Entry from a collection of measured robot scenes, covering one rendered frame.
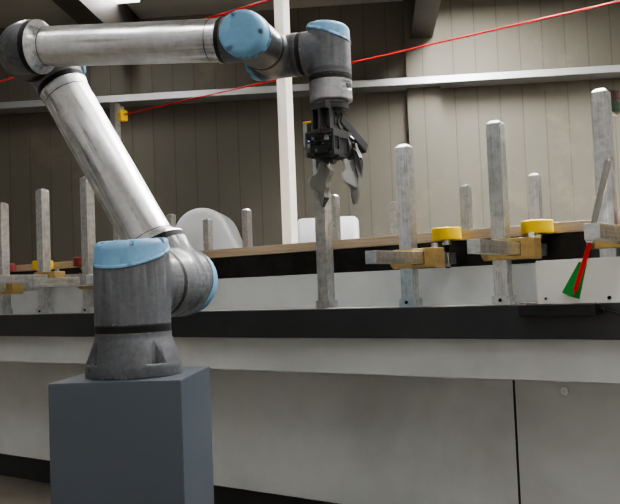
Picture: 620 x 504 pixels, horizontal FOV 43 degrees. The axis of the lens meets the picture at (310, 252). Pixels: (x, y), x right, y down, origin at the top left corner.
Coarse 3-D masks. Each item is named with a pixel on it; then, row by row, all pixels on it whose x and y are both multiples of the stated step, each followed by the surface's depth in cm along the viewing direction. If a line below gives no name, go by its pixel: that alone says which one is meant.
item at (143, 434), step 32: (64, 384) 144; (96, 384) 143; (128, 384) 143; (160, 384) 142; (192, 384) 151; (64, 416) 143; (96, 416) 143; (128, 416) 142; (160, 416) 142; (192, 416) 149; (64, 448) 143; (96, 448) 143; (128, 448) 142; (160, 448) 142; (192, 448) 148; (64, 480) 143; (96, 480) 142; (128, 480) 142; (160, 480) 141; (192, 480) 147
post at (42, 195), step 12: (36, 192) 288; (48, 192) 289; (36, 204) 288; (48, 204) 289; (36, 216) 288; (48, 216) 288; (36, 228) 288; (48, 228) 288; (36, 240) 287; (48, 240) 288; (48, 252) 287; (48, 264) 287; (48, 288) 286; (48, 300) 286
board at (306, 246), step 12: (516, 228) 206; (564, 228) 199; (576, 228) 197; (336, 240) 238; (348, 240) 235; (360, 240) 233; (372, 240) 230; (384, 240) 228; (396, 240) 226; (420, 240) 222; (204, 252) 268; (216, 252) 265; (228, 252) 262; (240, 252) 259; (252, 252) 256; (264, 252) 253; (276, 252) 251; (288, 252) 248; (60, 264) 312; (72, 264) 308
